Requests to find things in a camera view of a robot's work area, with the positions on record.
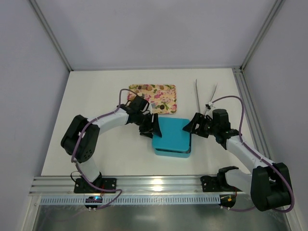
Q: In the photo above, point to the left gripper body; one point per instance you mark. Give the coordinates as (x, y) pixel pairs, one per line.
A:
(149, 123)

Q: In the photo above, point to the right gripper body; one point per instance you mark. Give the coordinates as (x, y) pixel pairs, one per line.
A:
(202, 125)

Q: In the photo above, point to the teal tin lid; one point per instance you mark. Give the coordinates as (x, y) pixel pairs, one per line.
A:
(173, 137)

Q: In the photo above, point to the teal tin box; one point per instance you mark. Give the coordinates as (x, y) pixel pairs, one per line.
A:
(173, 153)

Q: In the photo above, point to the metal tongs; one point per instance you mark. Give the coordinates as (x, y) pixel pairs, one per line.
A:
(198, 98)

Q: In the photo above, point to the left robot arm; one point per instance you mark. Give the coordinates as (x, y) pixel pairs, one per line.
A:
(81, 138)

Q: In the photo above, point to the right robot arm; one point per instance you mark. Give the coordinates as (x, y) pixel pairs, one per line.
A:
(267, 183)

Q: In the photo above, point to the floral serving tray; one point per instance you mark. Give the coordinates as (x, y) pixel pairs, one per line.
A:
(159, 94)

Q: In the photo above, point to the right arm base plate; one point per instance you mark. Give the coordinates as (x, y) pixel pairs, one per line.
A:
(211, 184)

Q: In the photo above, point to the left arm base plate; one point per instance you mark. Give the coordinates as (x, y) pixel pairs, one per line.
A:
(101, 185)

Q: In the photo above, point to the slotted cable duct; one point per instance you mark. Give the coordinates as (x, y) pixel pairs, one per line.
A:
(125, 199)

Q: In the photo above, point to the aluminium rail frame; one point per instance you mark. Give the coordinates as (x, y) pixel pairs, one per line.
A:
(135, 184)

